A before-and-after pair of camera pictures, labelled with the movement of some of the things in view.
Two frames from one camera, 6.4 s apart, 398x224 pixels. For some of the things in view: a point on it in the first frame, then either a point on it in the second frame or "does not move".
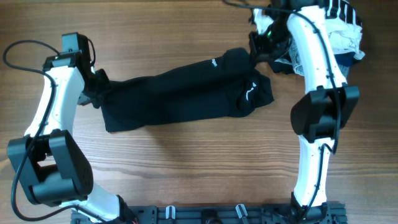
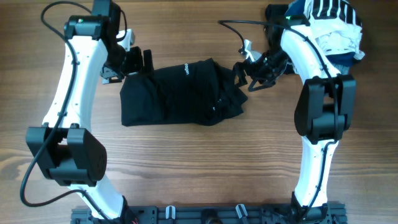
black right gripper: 260,49 → 255,73
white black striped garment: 344,26 does not move
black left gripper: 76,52 → 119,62
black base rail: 214,214 does not move
